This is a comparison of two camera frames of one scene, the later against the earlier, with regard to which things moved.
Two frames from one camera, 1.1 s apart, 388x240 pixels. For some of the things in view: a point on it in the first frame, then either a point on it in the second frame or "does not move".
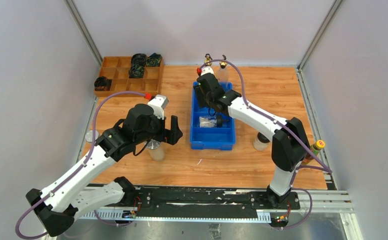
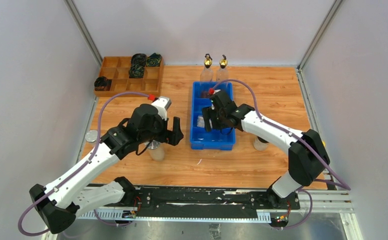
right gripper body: x=209 y=101 → x=218 y=119
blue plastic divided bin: x=221 y=138 does not move
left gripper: x=170 y=136 does not move
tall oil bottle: x=223 y=73 does not move
